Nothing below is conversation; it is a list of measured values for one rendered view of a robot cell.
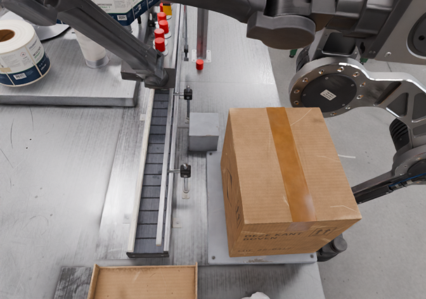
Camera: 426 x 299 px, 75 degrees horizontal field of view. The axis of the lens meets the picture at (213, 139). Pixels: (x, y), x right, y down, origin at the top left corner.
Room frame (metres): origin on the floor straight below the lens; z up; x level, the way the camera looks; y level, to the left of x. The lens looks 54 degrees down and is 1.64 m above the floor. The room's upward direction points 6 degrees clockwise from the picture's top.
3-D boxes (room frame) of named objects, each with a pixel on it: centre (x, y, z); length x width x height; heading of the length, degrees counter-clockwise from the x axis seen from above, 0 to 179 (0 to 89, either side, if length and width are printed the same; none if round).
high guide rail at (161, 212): (0.71, 0.16, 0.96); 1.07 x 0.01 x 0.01; 7
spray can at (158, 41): (0.78, 0.21, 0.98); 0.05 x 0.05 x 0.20
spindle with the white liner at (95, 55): (0.88, 0.50, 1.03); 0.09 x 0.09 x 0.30
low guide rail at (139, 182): (0.70, 0.24, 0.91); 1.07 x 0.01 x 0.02; 7
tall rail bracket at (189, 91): (0.67, 0.12, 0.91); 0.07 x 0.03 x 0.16; 97
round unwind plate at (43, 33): (1.09, 0.85, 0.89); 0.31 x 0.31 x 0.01
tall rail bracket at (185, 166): (0.38, 0.09, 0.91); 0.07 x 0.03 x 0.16; 97
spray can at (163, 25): (0.88, 0.22, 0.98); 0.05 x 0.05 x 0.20
